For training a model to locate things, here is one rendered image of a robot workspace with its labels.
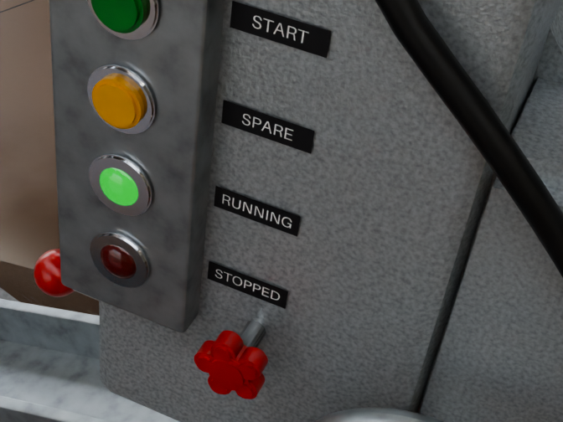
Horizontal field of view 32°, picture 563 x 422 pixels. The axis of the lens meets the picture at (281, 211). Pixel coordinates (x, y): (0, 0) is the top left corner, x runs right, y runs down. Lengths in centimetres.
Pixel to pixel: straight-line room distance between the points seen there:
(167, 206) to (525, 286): 18
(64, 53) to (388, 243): 18
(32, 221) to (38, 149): 30
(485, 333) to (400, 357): 5
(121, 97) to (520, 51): 18
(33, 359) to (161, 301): 42
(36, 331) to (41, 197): 163
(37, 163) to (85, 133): 217
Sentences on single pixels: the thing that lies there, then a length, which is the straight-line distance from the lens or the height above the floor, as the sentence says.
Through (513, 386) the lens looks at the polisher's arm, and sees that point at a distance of 51.
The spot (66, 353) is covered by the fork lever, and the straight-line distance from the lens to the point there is 93.
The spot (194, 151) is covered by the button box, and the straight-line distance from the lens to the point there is 46.
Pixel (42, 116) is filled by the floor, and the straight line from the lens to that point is 283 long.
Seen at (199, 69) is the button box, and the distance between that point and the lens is 43.
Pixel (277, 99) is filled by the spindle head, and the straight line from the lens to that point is 44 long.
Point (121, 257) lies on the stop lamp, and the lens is 51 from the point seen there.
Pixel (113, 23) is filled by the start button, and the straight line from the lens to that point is 43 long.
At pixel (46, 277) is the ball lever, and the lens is 64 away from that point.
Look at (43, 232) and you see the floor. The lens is 244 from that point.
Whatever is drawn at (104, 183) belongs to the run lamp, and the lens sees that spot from 49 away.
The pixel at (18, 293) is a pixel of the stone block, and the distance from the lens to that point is 118.
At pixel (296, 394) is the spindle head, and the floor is 118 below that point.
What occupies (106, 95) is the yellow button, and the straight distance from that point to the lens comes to 45.
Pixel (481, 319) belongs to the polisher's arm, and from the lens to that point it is 49.
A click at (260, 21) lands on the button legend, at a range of 43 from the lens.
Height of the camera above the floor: 161
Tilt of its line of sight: 39 degrees down
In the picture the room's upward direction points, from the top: 8 degrees clockwise
